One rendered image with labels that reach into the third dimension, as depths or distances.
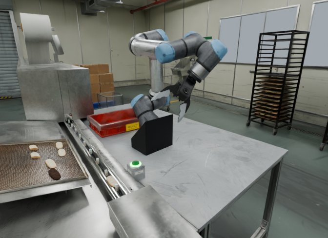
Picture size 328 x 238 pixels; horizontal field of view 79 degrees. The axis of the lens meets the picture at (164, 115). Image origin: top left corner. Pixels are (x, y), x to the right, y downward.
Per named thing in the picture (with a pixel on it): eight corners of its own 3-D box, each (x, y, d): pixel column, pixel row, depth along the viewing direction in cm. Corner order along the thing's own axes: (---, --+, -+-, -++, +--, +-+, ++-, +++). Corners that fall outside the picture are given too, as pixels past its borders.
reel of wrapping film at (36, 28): (62, 66, 218) (54, 13, 202) (21, 67, 198) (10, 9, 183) (58, 64, 239) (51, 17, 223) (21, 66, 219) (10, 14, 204)
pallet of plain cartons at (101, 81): (107, 100, 638) (104, 63, 604) (116, 105, 575) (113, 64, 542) (66, 105, 572) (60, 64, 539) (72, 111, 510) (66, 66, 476)
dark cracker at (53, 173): (62, 178, 88) (62, 176, 88) (53, 180, 85) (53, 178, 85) (55, 168, 95) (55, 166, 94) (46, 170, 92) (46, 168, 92)
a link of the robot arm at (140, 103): (136, 120, 140) (128, 105, 143) (153, 114, 145) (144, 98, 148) (137, 113, 129) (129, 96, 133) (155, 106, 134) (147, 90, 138)
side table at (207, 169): (269, 244, 157) (288, 149, 132) (189, 362, 97) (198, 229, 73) (137, 158, 285) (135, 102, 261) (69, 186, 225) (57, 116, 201)
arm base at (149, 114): (156, 128, 144) (150, 116, 147) (164, 118, 132) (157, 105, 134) (138, 134, 136) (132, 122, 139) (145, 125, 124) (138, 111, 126)
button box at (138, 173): (146, 184, 103) (146, 165, 100) (132, 189, 99) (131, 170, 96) (139, 176, 110) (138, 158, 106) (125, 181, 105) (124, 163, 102)
